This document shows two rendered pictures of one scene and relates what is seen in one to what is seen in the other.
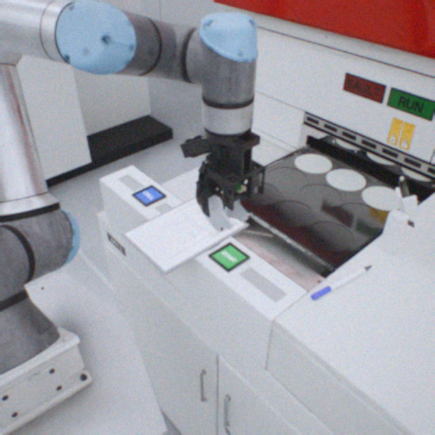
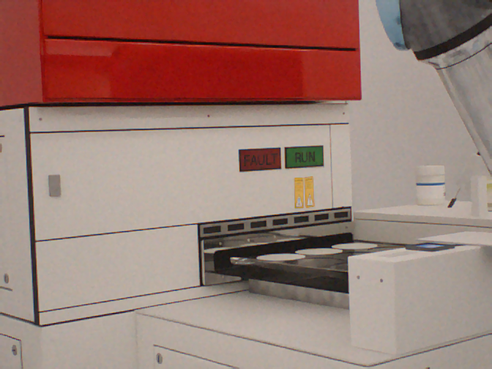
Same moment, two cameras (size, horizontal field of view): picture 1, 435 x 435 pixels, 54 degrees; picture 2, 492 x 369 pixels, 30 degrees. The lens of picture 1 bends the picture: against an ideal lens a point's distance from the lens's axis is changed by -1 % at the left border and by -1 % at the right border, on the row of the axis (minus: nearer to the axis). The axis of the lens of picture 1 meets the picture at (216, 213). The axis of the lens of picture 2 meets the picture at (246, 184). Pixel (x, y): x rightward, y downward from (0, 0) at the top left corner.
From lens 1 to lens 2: 1.94 m
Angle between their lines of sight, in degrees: 86
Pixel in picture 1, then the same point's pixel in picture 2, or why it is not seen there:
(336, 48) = (221, 126)
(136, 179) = (389, 253)
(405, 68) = (290, 124)
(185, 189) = (289, 331)
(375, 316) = not seen: outside the picture
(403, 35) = (304, 85)
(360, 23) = (266, 83)
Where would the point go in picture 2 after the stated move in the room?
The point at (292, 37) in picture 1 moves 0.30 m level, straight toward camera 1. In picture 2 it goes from (163, 129) to (312, 124)
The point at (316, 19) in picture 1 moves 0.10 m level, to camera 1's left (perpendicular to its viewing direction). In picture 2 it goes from (220, 89) to (217, 87)
